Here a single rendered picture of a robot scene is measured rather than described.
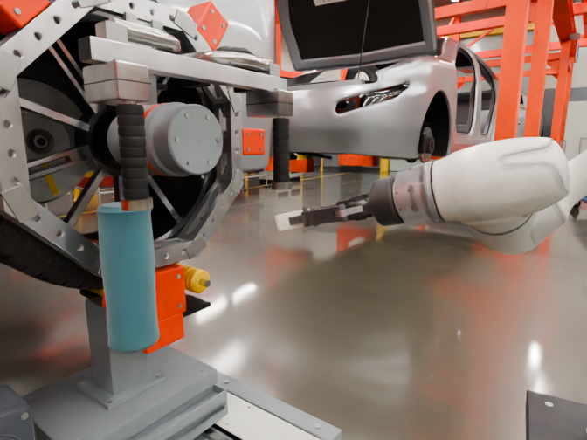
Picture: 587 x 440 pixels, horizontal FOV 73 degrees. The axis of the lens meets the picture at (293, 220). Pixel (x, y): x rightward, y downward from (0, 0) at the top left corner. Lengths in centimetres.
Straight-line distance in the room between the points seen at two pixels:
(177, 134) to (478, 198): 49
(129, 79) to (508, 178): 50
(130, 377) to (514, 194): 96
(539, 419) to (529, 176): 59
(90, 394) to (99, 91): 78
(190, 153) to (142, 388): 65
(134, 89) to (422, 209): 43
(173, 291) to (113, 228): 28
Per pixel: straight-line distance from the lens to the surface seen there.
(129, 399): 115
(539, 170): 56
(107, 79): 62
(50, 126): 124
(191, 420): 117
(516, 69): 416
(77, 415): 114
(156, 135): 75
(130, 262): 73
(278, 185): 83
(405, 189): 59
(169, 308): 95
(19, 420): 88
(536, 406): 106
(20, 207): 77
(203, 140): 77
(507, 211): 58
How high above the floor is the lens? 84
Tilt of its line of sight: 10 degrees down
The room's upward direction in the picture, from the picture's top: straight up
